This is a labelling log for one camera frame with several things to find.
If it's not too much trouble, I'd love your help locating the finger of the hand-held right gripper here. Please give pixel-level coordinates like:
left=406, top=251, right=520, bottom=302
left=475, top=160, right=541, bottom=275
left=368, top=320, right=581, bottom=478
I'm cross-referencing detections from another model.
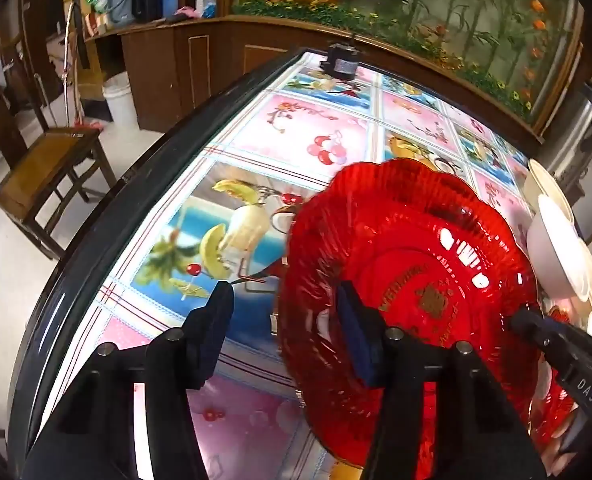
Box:
left=508, top=310, right=574, bottom=368

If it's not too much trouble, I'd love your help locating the black rimmed table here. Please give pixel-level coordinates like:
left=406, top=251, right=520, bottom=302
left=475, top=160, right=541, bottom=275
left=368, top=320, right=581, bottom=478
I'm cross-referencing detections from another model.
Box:
left=6, top=46, right=547, bottom=480

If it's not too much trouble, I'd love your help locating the small black device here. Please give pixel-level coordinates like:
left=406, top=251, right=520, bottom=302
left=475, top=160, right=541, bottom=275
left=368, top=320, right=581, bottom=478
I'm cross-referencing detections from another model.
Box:
left=320, top=42, right=363, bottom=81

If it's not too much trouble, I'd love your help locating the grey bag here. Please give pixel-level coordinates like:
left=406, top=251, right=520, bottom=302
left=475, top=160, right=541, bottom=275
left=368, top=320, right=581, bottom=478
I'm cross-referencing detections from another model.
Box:
left=107, top=0, right=136, bottom=26

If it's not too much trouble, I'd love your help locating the red glass plate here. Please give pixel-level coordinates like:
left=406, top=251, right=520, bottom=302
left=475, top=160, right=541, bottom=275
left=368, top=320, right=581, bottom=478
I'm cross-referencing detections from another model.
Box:
left=278, top=157, right=544, bottom=468
left=526, top=305, right=589, bottom=455

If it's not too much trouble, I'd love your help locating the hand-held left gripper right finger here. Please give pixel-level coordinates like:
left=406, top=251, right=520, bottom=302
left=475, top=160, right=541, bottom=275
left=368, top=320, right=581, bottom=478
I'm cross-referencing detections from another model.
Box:
left=337, top=281, right=547, bottom=480

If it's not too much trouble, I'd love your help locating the brown wooden cabinet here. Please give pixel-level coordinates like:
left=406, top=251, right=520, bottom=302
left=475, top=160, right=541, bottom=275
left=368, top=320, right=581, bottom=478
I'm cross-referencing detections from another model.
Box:
left=83, top=15, right=547, bottom=143

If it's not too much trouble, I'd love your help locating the white bowl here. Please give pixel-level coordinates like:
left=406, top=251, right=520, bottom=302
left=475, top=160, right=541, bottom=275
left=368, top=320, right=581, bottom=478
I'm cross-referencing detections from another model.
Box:
left=526, top=194, right=592, bottom=302

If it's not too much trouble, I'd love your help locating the mop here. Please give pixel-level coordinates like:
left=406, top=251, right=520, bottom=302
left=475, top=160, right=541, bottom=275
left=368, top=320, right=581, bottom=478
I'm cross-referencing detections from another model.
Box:
left=63, top=2, right=102, bottom=133

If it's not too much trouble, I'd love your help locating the stainless steel urn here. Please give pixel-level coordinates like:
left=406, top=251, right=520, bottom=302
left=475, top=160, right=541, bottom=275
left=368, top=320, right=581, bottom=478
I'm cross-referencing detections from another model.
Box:
left=538, top=80, right=592, bottom=206

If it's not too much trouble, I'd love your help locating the person's right hand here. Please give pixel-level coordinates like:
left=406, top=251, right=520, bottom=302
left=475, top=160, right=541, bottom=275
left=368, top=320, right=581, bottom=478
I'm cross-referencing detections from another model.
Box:
left=541, top=417, right=581, bottom=478

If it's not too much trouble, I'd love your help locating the wooden chair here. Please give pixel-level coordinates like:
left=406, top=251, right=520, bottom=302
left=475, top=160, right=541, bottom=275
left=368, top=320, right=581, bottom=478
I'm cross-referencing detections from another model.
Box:
left=0, top=35, right=119, bottom=261

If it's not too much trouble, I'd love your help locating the white bucket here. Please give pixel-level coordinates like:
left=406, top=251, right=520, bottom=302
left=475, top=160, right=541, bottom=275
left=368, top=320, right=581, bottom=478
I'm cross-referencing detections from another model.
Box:
left=102, top=71, right=139, bottom=131

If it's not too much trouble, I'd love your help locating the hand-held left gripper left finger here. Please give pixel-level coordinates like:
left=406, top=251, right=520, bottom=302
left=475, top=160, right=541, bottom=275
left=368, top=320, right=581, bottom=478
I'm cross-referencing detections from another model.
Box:
left=26, top=281, right=235, bottom=480

